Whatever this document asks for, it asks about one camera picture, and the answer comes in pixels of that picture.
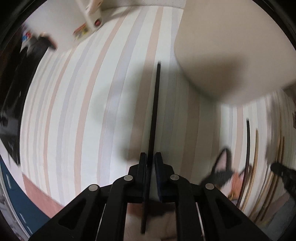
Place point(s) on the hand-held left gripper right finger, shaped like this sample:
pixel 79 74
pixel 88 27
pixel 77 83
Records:
pixel 160 176

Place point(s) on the beige utensil holder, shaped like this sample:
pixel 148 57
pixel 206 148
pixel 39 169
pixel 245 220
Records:
pixel 231 46

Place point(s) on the row of light bamboo chopsticks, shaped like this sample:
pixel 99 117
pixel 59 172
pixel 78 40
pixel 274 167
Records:
pixel 256 148

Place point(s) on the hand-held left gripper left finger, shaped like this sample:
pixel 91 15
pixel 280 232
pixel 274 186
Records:
pixel 143 171

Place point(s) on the black glass cooktop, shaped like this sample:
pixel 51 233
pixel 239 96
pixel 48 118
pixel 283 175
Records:
pixel 11 92

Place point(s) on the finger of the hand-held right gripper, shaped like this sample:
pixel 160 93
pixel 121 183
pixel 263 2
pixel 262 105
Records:
pixel 285 175

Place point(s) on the dark wooden chopstick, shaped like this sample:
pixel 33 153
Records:
pixel 248 150
pixel 154 115

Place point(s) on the pink and white electric kettle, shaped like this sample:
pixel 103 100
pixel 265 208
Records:
pixel 92 14

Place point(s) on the cat printed striped tablecloth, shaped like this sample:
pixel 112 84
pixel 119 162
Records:
pixel 81 104

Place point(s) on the blue kitchen cabinet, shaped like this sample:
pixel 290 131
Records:
pixel 11 197

